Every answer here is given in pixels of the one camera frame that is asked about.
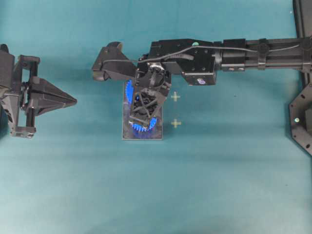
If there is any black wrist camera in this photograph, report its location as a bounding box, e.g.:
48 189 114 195
92 41 136 81

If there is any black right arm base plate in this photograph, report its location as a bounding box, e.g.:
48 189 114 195
289 0 312 155

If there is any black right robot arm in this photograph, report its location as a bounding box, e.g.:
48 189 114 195
129 37 312 130

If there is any small blue gear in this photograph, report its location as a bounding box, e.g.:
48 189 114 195
129 117 157 132

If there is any large blue gear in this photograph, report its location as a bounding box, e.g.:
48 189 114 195
125 79 134 105

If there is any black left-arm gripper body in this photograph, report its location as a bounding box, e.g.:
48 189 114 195
0 55 40 138

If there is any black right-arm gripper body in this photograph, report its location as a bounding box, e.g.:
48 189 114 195
133 63 172 97

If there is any black camera cable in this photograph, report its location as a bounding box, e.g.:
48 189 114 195
102 42 305 71

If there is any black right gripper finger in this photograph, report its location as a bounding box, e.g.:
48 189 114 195
143 85 168 124
129 88 151 124

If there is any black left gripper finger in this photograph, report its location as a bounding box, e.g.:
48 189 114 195
25 92 77 116
29 77 77 102

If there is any metal base plate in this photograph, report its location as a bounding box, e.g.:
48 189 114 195
122 81 163 140

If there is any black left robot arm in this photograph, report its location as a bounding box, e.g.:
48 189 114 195
0 44 77 138

